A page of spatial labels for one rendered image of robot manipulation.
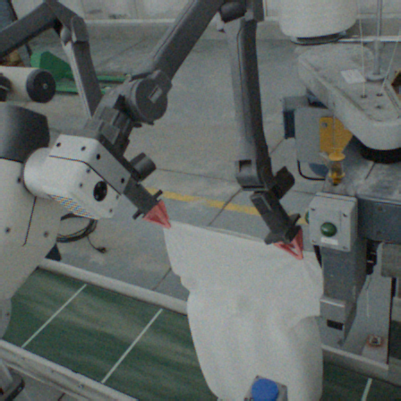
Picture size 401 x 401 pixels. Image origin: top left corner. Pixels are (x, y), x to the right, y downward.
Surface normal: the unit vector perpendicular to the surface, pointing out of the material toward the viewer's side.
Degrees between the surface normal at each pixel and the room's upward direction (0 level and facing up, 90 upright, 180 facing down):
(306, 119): 90
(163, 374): 0
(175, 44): 71
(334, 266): 90
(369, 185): 0
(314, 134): 90
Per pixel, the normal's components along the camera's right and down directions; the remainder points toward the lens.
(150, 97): 0.70, 0.01
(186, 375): -0.15, -0.83
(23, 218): 0.85, 0.16
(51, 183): -0.50, 0.52
